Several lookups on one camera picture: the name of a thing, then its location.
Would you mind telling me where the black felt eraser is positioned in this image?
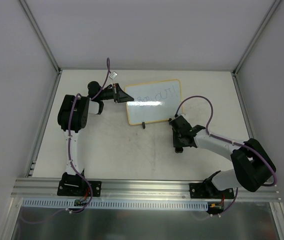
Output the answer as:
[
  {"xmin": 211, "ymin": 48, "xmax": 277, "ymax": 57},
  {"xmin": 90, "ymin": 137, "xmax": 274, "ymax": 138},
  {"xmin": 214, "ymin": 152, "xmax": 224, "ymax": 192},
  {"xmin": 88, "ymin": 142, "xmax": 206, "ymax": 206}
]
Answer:
[{"xmin": 174, "ymin": 147, "xmax": 184, "ymax": 154}]

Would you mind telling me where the yellow framed whiteboard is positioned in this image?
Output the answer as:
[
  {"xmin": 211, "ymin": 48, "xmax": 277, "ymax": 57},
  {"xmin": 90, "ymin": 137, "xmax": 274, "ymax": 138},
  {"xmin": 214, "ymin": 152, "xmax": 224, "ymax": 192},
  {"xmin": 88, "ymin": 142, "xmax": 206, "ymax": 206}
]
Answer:
[{"xmin": 124, "ymin": 79, "xmax": 182, "ymax": 126}]

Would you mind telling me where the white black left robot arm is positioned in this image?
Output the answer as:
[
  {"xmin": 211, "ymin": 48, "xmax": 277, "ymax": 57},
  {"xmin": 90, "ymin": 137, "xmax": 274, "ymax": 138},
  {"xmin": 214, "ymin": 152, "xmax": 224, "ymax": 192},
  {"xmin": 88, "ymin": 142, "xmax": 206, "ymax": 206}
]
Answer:
[{"xmin": 57, "ymin": 81, "xmax": 134, "ymax": 198}]

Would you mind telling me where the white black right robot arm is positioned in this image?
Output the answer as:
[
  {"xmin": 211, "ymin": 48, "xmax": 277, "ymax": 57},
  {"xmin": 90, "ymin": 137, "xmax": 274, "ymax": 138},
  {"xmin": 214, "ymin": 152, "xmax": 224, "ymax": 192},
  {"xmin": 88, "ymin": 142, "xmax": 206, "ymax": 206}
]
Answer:
[{"xmin": 169, "ymin": 115, "xmax": 277, "ymax": 198}]

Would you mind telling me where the black whiteboard stand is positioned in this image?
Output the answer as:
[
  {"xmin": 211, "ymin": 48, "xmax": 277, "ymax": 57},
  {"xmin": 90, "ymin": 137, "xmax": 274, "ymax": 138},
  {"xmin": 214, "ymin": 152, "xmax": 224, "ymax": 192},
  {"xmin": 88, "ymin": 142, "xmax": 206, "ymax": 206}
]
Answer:
[{"xmin": 141, "ymin": 118, "xmax": 172, "ymax": 129}]

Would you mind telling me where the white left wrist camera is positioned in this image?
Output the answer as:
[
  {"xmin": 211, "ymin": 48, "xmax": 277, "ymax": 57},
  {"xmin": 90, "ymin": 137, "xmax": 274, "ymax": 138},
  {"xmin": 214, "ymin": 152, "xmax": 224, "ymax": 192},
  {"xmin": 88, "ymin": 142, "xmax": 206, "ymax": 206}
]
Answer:
[{"xmin": 109, "ymin": 71, "xmax": 118, "ymax": 80}]

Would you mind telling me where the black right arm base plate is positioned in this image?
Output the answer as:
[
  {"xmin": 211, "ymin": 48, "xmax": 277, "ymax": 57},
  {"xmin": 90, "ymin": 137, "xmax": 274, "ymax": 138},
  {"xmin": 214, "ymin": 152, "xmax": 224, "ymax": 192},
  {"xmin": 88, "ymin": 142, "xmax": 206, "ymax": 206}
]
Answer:
[{"xmin": 188, "ymin": 182, "xmax": 235, "ymax": 200}]

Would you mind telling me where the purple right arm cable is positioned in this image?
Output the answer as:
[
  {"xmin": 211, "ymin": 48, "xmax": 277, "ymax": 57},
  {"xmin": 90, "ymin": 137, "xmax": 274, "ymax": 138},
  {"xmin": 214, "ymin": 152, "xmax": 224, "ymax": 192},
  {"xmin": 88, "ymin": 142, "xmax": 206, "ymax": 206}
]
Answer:
[{"xmin": 175, "ymin": 95, "xmax": 278, "ymax": 220}]

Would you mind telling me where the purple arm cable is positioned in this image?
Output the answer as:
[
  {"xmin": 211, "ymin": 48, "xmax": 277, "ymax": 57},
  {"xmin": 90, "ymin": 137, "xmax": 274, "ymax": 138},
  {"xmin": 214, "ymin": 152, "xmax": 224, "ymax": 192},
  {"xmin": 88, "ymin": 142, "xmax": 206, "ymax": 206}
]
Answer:
[
  {"xmin": 19, "ymin": 57, "xmax": 113, "ymax": 224},
  {"xmin": 175, "ymin": 95, "xmax": 278, "ymax": 220}
]

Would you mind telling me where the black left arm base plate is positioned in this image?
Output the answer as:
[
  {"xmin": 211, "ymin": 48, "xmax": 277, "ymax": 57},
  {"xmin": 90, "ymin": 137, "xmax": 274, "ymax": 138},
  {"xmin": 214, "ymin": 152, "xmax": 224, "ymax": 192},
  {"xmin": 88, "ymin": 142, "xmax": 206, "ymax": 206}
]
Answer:
[{"xmin": 57, "ymin": 179, "xmax": 102, "ymax": 197}]

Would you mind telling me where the white slotted cable duct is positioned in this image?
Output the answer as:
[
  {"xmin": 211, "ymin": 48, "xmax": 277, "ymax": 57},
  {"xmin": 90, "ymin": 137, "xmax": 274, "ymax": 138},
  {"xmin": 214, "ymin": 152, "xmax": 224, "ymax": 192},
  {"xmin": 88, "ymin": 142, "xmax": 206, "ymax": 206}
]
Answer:
[{"xmin": 21, "ymin": 198, "xmax": 209, "ymax": 212}]

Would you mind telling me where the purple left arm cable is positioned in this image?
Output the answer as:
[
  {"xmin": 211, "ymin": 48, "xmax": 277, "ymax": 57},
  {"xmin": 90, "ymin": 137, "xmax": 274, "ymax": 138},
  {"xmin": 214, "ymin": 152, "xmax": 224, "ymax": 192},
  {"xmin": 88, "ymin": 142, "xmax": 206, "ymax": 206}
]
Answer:
[{"xmin": 19, "ymin": 57, "xmax": 113, "ymax": 224}]

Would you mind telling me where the aluminium mounting rail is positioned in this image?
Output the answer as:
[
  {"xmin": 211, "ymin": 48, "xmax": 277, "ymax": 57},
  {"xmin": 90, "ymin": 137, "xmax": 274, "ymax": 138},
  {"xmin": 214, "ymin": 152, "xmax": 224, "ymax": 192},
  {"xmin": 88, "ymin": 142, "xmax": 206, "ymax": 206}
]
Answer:
[{"xmin": 10, "ymin": 177, "xmax": 282, "ymax": 202}]

